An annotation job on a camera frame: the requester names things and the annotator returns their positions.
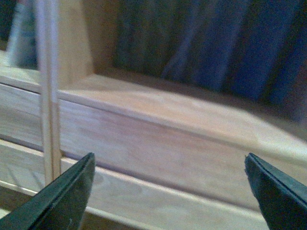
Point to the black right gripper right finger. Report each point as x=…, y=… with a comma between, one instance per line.
x=282, y=199

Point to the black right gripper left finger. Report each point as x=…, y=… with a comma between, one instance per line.
x=60, y=205

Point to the wooden shelf cabinet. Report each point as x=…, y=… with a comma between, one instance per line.
x=168, y=156

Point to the dark blue back curtain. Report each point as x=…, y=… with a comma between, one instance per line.
x=256, y=49

